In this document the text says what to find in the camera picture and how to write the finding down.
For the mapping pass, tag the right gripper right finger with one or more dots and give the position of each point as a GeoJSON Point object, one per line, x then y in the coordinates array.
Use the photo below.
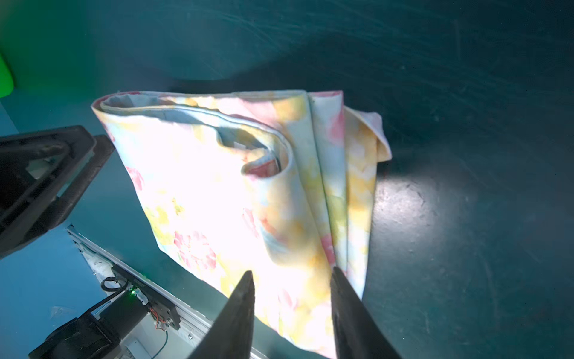
{"type": "Point", "coordinates": [356, 334]}

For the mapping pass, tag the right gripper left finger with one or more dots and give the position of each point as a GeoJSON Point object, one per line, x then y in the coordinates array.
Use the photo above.
{"type": "Point", "coordinates": [231, 334]}

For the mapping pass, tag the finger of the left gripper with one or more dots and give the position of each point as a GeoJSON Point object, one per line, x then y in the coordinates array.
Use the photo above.
{"type": "Point", "coordinates": [43, 176]}

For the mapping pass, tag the pastel floral skirt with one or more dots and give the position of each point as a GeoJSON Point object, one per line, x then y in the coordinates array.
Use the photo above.
{"type": "Point", "coordinates": [277, 183]}

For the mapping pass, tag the green plastic basket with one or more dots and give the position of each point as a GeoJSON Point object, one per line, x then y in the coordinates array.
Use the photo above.
{"type": "Point", "coordinates": [6, 78]}

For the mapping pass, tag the aluminium rail base frame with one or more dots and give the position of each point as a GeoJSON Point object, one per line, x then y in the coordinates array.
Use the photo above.
{"type": "Point", "coordinates": [194, 325]}

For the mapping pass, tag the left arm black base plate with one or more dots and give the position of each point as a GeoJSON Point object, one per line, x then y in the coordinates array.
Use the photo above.
{"type": "Point", "coordinates": [159, 302]}

